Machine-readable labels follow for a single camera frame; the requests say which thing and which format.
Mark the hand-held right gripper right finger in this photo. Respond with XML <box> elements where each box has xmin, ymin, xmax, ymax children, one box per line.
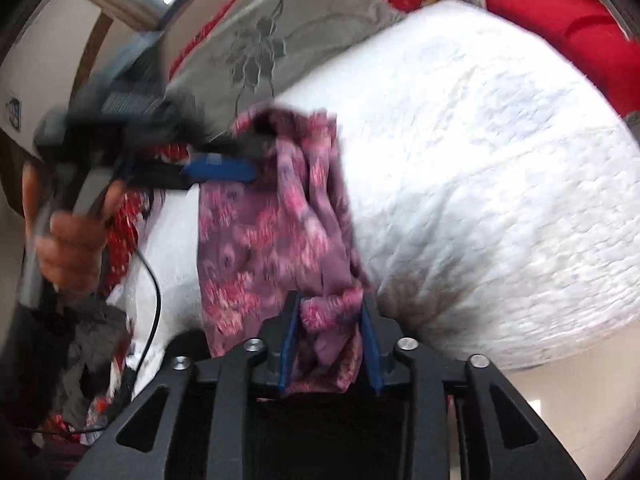
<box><xmin>361</xmin><ymin>299</ymin><xmax>587</xmax><ymax>480</ymax></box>

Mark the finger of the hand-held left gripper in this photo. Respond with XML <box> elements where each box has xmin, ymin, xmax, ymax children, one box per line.
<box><xmin>119</xmin><ymin>154</ymin><xmax>259</xmax><ymax>192</ymax></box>
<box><xmin>191</xmin><ymin>129</ymin><xmax>274</xmax><ymax>161</ymax></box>

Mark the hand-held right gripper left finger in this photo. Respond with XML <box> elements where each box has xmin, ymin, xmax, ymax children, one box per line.
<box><xmin>69</xmin><ymin>291</ymin><xmax>302</xmax><ymax>480</ymax></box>

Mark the purple floral shirt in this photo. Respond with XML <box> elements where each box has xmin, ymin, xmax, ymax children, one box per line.
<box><xmin>197</xmin><ymin>105</ymin><xmax>374</xmax><ymax>399</ymax></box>

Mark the person's left forearm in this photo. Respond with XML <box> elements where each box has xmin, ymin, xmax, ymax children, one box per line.
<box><xmin>0</xmin><ymin>300</ymin><xmax>77</xmax><ymax>441</ymax></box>

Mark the person's left hand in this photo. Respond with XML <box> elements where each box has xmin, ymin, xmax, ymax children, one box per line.
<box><xmin>22</xmin><ymin>162</ymin><xmax>127</xmax><ymax>302</ymax></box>

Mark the white board with blue sticker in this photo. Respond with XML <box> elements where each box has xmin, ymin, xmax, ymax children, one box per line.
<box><xmin>0</xmin><ymin>57</ymin><xmax>32</xmax><ymax>137</ymax></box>

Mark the grey floral pillow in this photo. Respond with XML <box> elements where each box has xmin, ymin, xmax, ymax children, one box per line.
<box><xmin>164</xmin><ymin>0</ymin><xmax>409</xmax><ymax>132</ymax></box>

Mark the grey cloth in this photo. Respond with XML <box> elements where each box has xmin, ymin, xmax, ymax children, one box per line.
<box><xmin>62</xmin><ymin>304</ymin><xmax>132</xmax><ymax>427</ymax></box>

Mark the white quilted mattress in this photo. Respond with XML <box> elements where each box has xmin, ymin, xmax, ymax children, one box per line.
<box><xmin>105</xmin><ymin>0</ymin><xmax>640</xmax><ymax>374</ymax></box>

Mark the plain red cloth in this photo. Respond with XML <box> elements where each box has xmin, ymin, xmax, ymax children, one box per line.
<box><xmin>484</xmin><ymin>0</ymin><xmax>640</xmax><ymax>117</ymax></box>

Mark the black cable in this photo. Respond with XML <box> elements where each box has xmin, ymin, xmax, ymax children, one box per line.
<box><xmin>19</xmin><ymin>246</ymin><xmax>162</xmax><ymax>437</ymax></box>

